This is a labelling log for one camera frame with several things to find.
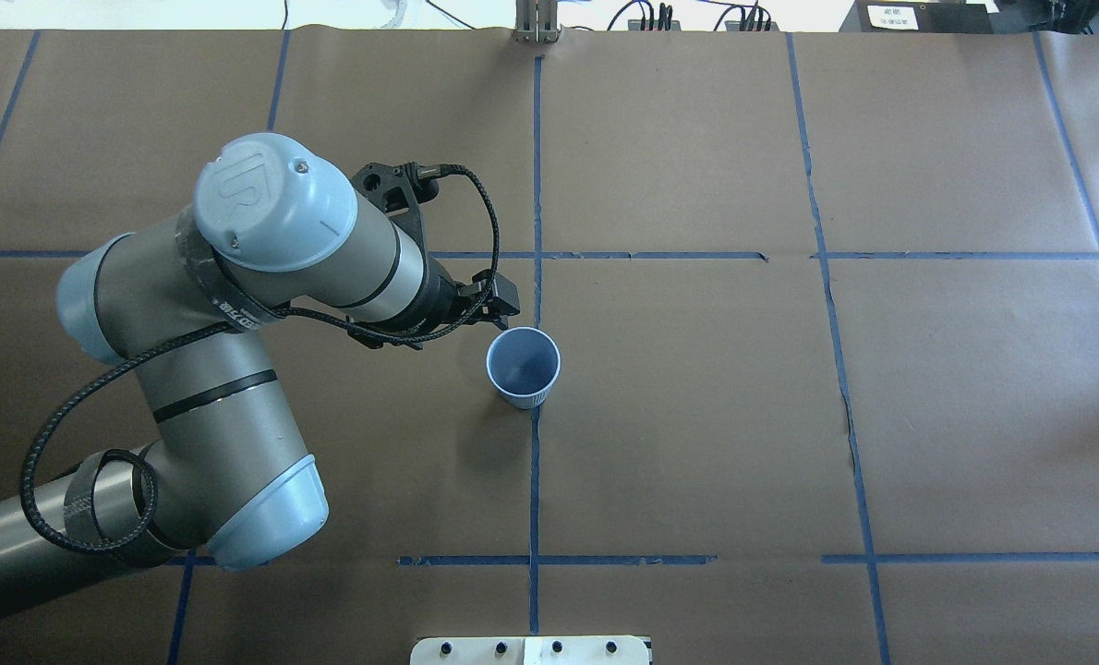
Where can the aluminium frame post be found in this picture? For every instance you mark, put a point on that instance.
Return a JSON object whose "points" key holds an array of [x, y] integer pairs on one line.
{"points": [[536, 21]]}

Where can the light blue ribbed cup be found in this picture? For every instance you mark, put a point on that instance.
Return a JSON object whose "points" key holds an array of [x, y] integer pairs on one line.
{"points": [[523, 364]]}

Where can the white camera mast base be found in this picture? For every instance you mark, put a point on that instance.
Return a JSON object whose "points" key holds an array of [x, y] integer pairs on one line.
{"points": [[533, 649]]}

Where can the black power supply box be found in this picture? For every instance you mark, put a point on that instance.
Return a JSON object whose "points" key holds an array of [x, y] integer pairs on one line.
{"points": [[934, 17]]}

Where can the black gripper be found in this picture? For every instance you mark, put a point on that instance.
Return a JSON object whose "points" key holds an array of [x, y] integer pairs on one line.
{"points": [[436, 297]]}

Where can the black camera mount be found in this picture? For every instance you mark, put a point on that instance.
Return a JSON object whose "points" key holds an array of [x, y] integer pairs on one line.
{"points": [[398, 191]]}

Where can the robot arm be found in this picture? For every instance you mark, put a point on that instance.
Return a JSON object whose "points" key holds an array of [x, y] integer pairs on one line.
{"points": [[394, 255]]}

